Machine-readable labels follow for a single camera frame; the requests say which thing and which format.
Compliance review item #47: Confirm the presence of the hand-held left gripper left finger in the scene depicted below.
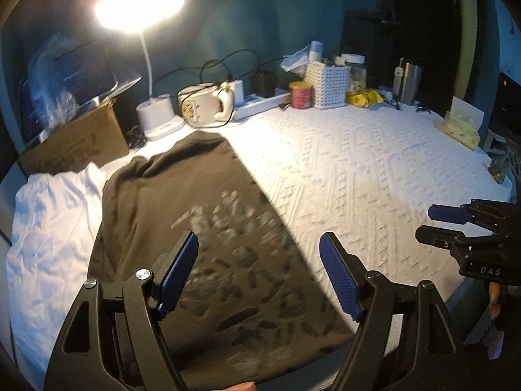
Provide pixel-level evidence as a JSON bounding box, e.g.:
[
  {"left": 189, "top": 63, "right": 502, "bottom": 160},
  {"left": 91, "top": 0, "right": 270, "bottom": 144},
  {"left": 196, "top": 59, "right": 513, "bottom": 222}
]
[{"left": 44, "top": 230, "right": 200, "bottom": 391}]

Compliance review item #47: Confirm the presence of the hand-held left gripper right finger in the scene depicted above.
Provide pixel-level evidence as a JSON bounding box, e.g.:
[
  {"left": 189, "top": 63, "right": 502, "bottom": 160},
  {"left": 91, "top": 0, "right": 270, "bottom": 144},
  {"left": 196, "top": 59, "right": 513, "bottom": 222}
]
[{"left": 318, "top": 231, "right": 467, "bottom": 391}]

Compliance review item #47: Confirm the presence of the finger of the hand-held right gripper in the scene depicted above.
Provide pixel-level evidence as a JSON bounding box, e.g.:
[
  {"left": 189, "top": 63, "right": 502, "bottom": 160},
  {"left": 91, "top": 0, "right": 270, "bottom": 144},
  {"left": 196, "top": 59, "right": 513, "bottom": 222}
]
[
  {"left": 415, "top": 225, "right": 473, "bottom": 253},
  {"left": 428, "top": 199, "right": 495, "bottom": 225}
]

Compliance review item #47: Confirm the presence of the brown printed t-shirt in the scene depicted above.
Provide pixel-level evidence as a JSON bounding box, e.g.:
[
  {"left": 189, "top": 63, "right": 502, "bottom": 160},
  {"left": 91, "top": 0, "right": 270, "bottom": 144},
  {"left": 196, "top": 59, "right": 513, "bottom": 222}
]
[{"left": 89, "top": 130, "right": 357, "bottom": 381}]

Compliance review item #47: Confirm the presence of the person's right hand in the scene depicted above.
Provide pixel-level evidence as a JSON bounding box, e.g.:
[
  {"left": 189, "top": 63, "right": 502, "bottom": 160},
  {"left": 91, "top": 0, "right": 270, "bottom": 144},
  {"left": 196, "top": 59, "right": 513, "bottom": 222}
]
[{"left": 486, "top": 282, "right": 507, "bottom": 322}]

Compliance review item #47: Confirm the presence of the yellow tissue pack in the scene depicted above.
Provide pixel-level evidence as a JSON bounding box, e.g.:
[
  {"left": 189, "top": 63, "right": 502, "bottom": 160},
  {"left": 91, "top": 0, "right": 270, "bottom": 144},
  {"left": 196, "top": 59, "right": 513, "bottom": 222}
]
[{"left": 444, "top": 97, "right": 485, "bottom": 149}]

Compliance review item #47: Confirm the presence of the white embossed tablecloth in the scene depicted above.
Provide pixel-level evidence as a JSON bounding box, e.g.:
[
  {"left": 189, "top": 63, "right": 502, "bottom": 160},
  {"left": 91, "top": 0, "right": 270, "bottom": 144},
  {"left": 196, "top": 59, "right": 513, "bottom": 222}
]
[{"left": 8, "top": 100, "right": 514, "bottom": 391}]

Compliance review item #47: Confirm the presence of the white crumpled shirt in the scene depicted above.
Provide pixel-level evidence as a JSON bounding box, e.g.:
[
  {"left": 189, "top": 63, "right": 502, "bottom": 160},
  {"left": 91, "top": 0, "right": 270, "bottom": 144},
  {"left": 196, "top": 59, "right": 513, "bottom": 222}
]
[{"left": 7, "top": 162, "right": 108, "bottom": 377}]

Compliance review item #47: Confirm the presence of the yellow snack bag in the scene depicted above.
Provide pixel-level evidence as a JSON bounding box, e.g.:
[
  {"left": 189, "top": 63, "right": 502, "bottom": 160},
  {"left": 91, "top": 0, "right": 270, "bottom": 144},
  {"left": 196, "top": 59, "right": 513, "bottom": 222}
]
[{"left": 347, "top": 90, "right": 385, "bottom": 109}]

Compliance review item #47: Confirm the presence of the black clip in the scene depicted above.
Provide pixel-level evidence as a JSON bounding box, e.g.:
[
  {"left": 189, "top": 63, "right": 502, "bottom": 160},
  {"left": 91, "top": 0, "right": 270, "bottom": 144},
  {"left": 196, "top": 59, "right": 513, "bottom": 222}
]
[{"left": 126, "top": 124, "right": 147, "bottom": 147}]

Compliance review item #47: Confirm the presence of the brown cardboard box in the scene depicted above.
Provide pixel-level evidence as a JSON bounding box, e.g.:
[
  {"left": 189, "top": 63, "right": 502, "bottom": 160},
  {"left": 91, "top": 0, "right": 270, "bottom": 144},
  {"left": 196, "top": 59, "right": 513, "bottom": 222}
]
[{"left": 18, "top": 98, "right": 131, "bottom": 176}]

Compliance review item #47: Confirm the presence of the white desk lamp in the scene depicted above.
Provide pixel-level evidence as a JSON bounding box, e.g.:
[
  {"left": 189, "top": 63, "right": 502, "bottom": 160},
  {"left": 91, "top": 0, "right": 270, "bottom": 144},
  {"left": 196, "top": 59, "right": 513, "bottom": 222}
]
[{"left": 93, "top": 0, "right": 186, "bottom": 140}]

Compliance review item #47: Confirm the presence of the clear jar with white lid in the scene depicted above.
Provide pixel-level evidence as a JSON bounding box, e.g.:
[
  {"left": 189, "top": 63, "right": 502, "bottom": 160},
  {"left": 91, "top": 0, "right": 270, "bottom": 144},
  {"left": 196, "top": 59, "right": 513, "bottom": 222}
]
[{"left": 341, "top": 54, "right": 367, "bottom": 95}]

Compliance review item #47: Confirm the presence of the teal curtain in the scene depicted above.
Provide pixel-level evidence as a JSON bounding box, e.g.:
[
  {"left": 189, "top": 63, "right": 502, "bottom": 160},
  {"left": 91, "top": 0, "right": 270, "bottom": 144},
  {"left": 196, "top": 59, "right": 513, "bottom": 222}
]
[{"left": 474, "top": 0, "right": 502, "bottom": 131}]

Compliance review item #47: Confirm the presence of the white perforated basket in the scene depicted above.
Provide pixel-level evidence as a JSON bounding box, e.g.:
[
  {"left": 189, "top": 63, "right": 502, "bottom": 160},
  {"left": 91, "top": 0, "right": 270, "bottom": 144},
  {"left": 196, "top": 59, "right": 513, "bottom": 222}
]
[{"left": 305, "top": 62, "right": 351, "bottom": 109}]

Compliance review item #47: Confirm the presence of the red tin can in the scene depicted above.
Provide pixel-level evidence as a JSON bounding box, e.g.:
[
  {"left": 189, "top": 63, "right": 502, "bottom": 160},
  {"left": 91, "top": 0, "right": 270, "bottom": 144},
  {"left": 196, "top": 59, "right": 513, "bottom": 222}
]
[{"left": 289, "top": 81, "right": 315, "bottom": 109}]

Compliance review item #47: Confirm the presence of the white power strip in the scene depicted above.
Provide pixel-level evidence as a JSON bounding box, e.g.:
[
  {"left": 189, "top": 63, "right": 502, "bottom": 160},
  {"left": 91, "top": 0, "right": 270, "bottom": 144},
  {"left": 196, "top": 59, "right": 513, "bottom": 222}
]
[{"left": 234, "top": 92, "right": 291, "bottom": 121}]

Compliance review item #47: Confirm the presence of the olive curtain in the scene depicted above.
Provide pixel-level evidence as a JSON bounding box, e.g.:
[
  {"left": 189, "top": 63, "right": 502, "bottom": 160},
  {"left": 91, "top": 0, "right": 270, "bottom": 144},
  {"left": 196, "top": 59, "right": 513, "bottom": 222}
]
[{"left": 458, "top": 0, "right": 478, "bottom": 100}]

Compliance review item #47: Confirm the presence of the black charger adapter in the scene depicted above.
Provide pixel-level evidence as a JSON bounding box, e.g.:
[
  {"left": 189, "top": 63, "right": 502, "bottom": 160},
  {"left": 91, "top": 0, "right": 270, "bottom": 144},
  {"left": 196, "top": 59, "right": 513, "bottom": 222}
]
[{"left": 256, "top": 71, "right": 275, "bottom": 97}]

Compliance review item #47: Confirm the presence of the dark door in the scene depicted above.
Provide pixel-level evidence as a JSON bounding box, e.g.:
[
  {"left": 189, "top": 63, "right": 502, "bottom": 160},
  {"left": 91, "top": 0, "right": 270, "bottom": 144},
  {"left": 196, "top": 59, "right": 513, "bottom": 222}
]
[{"left": 344, "top": 0, "right": 469, "bottom": 102}]

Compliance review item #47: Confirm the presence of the white tissue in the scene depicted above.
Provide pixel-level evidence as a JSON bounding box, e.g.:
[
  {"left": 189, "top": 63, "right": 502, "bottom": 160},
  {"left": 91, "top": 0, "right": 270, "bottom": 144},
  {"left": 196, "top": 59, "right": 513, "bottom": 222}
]
[{"left": 281, "top": 45, "right": 312, "bottom": 78}]

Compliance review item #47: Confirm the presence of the dark box in plastic wrap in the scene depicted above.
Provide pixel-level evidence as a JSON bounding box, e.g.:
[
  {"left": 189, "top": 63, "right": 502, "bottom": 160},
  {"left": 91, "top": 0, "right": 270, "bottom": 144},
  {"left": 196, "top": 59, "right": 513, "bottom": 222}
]
[{"left": 20, "top": 35, "right": 142, "bottom": 137}]

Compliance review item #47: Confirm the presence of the steel tumbler with strap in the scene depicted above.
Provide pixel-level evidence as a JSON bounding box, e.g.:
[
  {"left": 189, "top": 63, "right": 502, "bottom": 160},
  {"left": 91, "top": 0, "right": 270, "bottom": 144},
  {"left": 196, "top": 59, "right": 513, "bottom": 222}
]
[{"left": 393, "top": 58, "right": 424, "bottom": 105}]

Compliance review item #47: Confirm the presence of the black door handle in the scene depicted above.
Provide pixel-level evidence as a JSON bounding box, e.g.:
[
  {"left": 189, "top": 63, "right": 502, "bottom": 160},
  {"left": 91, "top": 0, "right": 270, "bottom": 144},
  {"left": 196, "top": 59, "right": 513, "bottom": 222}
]
[{"left": 356, "top": 14, "right": 401, "bottom": 26}]

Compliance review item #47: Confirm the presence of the black charger cable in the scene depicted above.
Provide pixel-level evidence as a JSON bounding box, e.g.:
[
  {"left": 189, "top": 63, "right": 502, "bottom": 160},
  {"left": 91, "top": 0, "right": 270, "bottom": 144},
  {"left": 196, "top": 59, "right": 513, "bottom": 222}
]
[
  {"left": 152, "top": 55, "right": 286, "bottom": 90},
  {"left": 201, "top": 49, "right": 265, "bottom": 90}
]

